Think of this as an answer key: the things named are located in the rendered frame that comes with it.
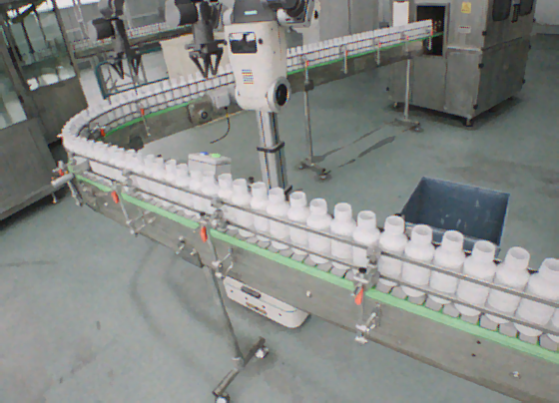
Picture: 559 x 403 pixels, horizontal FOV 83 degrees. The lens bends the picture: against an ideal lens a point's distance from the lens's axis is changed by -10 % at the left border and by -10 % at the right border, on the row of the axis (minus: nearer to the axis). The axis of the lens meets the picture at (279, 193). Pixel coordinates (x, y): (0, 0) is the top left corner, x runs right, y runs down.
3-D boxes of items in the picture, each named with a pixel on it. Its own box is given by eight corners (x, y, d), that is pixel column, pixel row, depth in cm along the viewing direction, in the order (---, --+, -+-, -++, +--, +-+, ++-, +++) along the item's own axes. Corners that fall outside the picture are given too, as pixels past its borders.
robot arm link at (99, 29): (120, -3, 110) (107, 2, 115) (90, 2, 102) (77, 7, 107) (130, 33, 116) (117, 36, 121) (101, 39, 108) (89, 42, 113)
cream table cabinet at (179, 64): (239, 100, 582) (227, 27, 521) (260, 106, 537) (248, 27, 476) (178, 120, 530) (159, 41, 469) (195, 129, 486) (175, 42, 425)
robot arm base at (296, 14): (290, -6, 129) (285, 24, 131) (279, -16, 123) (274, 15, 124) (310, -8, 125) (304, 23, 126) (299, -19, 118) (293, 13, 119)
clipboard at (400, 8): (393, 27, 412) (393, 0, 395) (409, 28, 395) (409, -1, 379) (391, 28, 410) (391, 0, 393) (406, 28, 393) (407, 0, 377)
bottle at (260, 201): (279, 230, 100) (273, 180, 92) (274, 243, 96) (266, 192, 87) (261, 228, 102) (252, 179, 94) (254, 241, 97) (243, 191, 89)
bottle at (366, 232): (352, 262, 86) (352, 207, 77) (377, 263, 84) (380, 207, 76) (351, 280, 81) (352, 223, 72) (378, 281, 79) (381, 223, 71)
